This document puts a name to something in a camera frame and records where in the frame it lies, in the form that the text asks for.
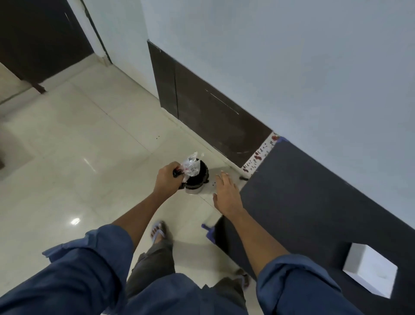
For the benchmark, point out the white red floral strip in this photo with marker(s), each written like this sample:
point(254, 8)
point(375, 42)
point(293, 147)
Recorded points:
point(259, 155)

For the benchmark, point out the person's right thumb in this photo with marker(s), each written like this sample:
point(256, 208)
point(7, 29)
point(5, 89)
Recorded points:
point(215, 198)

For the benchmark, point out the blue sandal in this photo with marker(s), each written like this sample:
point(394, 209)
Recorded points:
point(159, 232)

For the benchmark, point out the person's left forearm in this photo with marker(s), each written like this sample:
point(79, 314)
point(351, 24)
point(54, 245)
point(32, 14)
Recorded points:
point(142, 215)

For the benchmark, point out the person's left fingers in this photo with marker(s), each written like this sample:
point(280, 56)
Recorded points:
point(176, 169)

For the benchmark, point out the blue corner piece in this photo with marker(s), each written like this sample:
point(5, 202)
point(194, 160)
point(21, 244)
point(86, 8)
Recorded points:
point(207, 232)

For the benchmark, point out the dark brown cabinet panel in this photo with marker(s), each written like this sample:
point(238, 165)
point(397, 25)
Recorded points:
point(207, 113)

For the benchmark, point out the grey trousers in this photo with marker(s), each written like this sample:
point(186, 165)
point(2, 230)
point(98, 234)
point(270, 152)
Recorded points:
point(152, 269)

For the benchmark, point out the dark brown door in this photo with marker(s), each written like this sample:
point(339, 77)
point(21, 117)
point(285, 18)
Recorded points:
point(39, 35)

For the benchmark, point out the person's left hand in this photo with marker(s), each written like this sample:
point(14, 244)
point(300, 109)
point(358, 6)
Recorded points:
point(166, 183)

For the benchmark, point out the person's right forearm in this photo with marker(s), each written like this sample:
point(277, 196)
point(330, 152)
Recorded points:
point(257, 241)

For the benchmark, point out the brown sandal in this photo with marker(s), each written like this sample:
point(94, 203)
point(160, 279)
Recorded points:
point(244, 278)

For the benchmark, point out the clear plastic bag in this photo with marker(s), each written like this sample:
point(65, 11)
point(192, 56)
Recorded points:
point(190, 166)

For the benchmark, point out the person's right hand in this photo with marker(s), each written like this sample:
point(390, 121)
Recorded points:
point(228, 198)

